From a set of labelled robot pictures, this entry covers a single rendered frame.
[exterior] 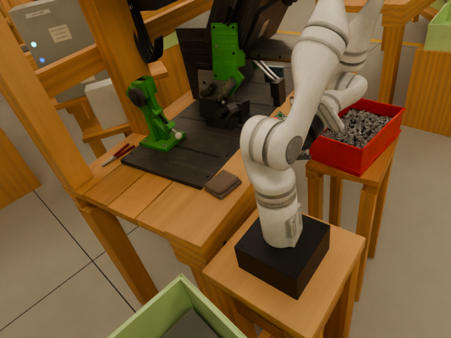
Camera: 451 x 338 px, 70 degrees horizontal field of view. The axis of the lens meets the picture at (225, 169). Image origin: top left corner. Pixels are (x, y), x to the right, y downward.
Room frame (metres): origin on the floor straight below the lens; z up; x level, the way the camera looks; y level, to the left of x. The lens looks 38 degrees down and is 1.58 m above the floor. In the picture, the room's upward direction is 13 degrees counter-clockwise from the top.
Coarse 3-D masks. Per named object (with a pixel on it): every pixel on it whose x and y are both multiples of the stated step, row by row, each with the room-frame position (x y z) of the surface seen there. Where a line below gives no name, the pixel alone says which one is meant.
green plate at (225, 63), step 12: (216, 24) 1.27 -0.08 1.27; (216, 36) 1.26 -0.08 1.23; (228, 36) 1.23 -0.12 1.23; (216, 48) 1.26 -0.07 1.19; (228, 48) 1.22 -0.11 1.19; (216, 60) 1.25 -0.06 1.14; (228, 60) 1.21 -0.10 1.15; (240, 60) 1.23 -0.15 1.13; (216, 72) 1.24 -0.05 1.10; (228, 72) 1.21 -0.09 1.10
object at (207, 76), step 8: (200, 72) 1.31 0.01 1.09; (208, 72) 1.29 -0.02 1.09; (200, 80) 1.32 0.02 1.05; (208, 80) 1.29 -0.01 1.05; (216, 80) 1.26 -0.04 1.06; (224, 80) 1.24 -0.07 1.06; (200, 88) 1.31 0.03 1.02; (200, 96) 1.30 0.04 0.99; (216, 96) 1.25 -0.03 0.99; (232, 96) 1.20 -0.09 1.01
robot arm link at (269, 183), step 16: (256, 128) 0.50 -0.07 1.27; (240, 144) 0.51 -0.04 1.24; (256, 144) 0.48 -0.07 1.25; (256, 160) 0.48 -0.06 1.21; (256, 176) 0.50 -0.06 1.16; (272, 176) 0.49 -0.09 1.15; (288, 176) 0.49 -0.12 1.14; (256, 192) 0.50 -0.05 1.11; (272, 192) 0.47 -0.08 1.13; (288, 192) 0.47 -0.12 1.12
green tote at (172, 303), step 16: (176, 288) 0.42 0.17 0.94; (192, 288) 0.41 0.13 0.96; (160, 304) 0.40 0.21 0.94; (176, 304) 0.41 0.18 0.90; (192, 304) 0.43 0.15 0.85; (208, 304) 0.36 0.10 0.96; (128, 320) 0.37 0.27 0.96; (144, 320) 0.37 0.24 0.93; (160, 320) 0.39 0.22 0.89; (176, 320) 0.41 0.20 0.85; (208, 320) 0.38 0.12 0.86; (224, 320) 0.32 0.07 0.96; (112, 336) 0.34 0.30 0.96; (128, 336) 0.35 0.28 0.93; (144, 336) 0.36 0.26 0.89; (160, 336) 0.38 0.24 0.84; (224, 336) 0.33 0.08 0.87; (240, 336) 0.28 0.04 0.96
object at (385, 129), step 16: (352, 112) 1.09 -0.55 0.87; (368, 112) 1.06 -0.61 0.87; (384, 112) 1.02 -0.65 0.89; (400, 112) 0.95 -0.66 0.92; (352, 128) 0.98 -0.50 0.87; (368, 128) 0.94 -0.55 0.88; (384, 128) 0.88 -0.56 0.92; (320, 144) 0.91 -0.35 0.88; (336, 144) 0.86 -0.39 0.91; (352, 144) 0.87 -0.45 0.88; (368, 144) 0.81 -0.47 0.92; (384, 144) 0.89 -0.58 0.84; (320, 160) 0.91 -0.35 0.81; (336, 160) 0.86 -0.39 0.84; (352, 160) 0.81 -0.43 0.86; (368, 160) 0.82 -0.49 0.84
